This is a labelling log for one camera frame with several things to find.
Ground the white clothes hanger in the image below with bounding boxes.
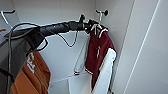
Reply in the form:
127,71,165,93
0,11,11,33
89,15,110,38

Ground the red white varsity jacket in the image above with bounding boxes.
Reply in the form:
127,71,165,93
73,24,118,93

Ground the black wardrobe hook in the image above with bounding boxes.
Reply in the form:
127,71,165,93
0,9,16,15
95,9,109,18

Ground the white wardrobe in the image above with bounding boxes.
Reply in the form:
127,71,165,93
0,0,134,94

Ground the tall white storage box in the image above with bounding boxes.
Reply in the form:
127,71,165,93
68,74,96,94

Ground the white wardrobe door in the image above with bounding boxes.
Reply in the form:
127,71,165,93
112,0,168,94

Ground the orange hooded garment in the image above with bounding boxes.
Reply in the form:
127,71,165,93
9,49,52,94

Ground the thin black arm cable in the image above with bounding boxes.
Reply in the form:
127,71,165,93
55,30,80,49

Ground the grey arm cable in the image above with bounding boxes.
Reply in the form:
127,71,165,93
5,21,42,94

